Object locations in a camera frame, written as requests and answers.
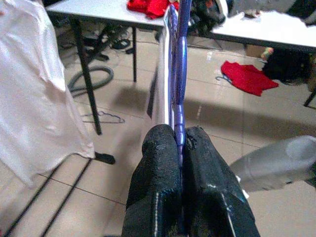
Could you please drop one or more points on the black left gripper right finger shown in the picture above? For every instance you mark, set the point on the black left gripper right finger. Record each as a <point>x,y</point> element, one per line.
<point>209,197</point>

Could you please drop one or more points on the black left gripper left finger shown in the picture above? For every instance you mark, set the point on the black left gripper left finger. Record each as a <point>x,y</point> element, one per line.
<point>155,185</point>

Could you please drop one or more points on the purple plastic hanger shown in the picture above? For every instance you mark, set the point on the purple plastic hanger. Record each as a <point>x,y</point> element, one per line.
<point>183,74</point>

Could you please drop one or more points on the red garment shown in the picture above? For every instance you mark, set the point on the red garment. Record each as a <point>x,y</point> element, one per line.
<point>153,8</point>
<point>247,76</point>

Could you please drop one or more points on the blue plastic hanger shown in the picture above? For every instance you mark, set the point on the blue plastic hanger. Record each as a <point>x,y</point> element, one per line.
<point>218,78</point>

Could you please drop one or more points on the chrome black clothes rack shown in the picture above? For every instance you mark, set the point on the chrome black clothes rack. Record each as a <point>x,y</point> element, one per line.
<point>105,158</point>

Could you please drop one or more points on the black chair base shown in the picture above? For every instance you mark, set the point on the black chair base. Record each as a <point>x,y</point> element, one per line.
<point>102,55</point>

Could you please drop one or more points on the black bag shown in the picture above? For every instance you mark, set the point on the black bag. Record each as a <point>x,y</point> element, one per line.
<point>286,66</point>

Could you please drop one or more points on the white t-shirt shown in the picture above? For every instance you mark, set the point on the white t-shirt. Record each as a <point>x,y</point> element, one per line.
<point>29,98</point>

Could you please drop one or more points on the brown cardboard box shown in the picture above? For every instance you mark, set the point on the brown cardboard box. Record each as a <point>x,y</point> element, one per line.
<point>254,50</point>

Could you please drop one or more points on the colourful toy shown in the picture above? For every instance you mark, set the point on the colourful toy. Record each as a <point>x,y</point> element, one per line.
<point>267,52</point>

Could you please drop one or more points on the white work table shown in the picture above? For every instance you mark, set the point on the white work table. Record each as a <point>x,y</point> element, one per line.
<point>98,12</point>

